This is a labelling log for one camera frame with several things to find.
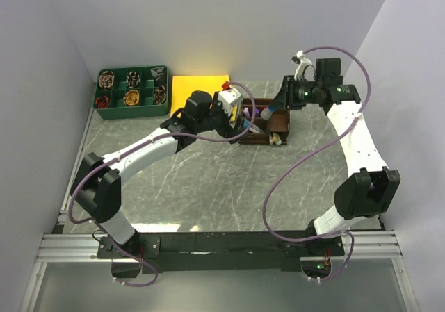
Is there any black patterned rolled tie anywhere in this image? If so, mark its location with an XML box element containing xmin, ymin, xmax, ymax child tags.
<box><xmin>126</xmin><ymin>70</ymin><xmax>141</xmax><ymax>89</ymax></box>

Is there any pink brown rolled tie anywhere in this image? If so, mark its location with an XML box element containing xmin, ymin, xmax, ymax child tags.
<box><xmin>97</xmin><ymin>70</ymin><xmax>115</xmax><ymax>90</ymax></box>

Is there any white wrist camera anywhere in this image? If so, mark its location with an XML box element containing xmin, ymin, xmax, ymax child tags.
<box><xmin>217</xmin><ymin>88</ymin><xmax>243</xmax><ymax>117</ymax></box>
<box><xmin>291</xmin><ymin>50</ymin><xmax>315</xmax><ymax>81</ymax></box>

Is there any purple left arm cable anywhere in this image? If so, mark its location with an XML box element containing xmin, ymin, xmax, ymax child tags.
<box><xmin>67</xmin><ymin>81</ymin><xmax>262</xmax><ymax>288</ymax></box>

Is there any green compartment tray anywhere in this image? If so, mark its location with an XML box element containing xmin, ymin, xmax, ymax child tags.
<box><xmin>92</xmin><ymin>65</ymin><xmax>171</xmax><ymax>120</ymax></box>

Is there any clear blue ballpoint pen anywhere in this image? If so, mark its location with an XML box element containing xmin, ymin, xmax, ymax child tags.
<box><xmin>243</xmin><ymin>119</ymin><xmax>265</xmax><ymax>133</ymax></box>

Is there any brown wooden desk organizer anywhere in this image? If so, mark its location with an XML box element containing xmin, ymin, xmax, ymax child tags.
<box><xmin>238</xmin><ymin>97</ymin><xmax>290</xmax><ymax>145</ymax></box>

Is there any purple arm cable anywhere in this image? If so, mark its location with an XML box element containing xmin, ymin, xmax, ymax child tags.
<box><xmin>67</xmin><ymin>81</ymin><xmax>262</xmax><ymax>288</ymax></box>
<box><xmin>262</xmin><ymin>44</ymin><xmax>372</xmax><ymax>282</ymax></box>

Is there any grey rolled tie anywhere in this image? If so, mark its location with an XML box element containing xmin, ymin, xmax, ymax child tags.
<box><xmin>150</xmin><ymin>67</ymin><xmax>168</xmax><ymax>86</ymax></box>

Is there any aluminium frame rail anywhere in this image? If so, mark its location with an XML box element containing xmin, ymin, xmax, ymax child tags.
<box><xmin>36</xmin><ymin>110</ymin><xmax>126</xmax><ymax>263</ymax></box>

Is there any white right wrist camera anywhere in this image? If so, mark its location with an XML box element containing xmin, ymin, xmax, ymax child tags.
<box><xmin>291</xmin><ymin>50</ymin><xmax>315</xmax><ymax>81</ymax></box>

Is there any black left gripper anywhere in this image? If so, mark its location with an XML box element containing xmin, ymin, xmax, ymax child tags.
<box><xmin>195</xmin><ymin>92</ymin><xmax>248</xmax><ymax>143</ymax></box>

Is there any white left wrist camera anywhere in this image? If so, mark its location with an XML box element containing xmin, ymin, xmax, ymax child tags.
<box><xmin>217</xmin><ymin>88</ymin><xmax>243</xmax><ymax>117</ymax></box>

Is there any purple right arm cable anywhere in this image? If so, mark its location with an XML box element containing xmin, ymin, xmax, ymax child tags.
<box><xmin>262</xmin><ymin>44</ymin><xmax>372</xmax><ymax>282</ymax></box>

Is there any lilac highlighter marker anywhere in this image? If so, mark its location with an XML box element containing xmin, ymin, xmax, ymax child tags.
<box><xmin>243</xmin><ymin>107</ymin><xmax>250</xmax><ymax>117</ymax></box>

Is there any red black rolled tie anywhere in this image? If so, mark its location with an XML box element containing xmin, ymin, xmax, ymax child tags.
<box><xmin>95</xmin><ymin>95</ymin><xmax>111</xmax><ymax>109</ymax></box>

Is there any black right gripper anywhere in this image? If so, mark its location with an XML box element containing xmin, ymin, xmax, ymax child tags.
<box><xmin>268</xmin><ymin>76</ymin><xmax>321</xmax><ymax>110</ymax></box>

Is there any yellow folded cloth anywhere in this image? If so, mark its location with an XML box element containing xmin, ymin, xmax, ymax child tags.
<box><xmin>170</xmin><ymin>76</ymin><xmax>237</xmax><ymax>130</ymax></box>

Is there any brown dotted rolled tie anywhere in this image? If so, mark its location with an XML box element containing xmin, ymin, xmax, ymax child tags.
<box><xmin>152</xmin><ymin>85</ymin><xmax>168</xmax><ymax>105</ymax></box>

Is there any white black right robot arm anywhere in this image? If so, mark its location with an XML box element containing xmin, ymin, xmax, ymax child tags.
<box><xmin>272</xmin><ymin>52</ymin><xmax>401</xmax><ymax>255</ymax></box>

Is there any yellow brown rolled tie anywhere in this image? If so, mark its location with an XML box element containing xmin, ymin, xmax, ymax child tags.
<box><xmin>123</xmin><ymin>89</ymin><xmax>140</xmax><ymax>107</ymax></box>

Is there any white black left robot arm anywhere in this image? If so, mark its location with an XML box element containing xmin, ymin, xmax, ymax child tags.
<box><xmin>70</xmin><ymin>88</ymin><xmax>243</xmax><ymax>258</ymax></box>

